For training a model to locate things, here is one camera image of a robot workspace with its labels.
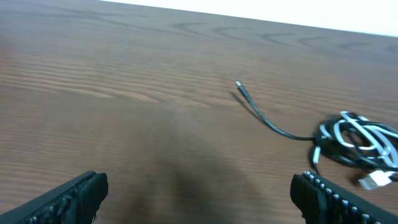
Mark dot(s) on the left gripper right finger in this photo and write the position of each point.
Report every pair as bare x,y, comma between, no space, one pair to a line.
323,202

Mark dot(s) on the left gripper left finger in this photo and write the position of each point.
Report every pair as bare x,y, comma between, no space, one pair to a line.
74,202

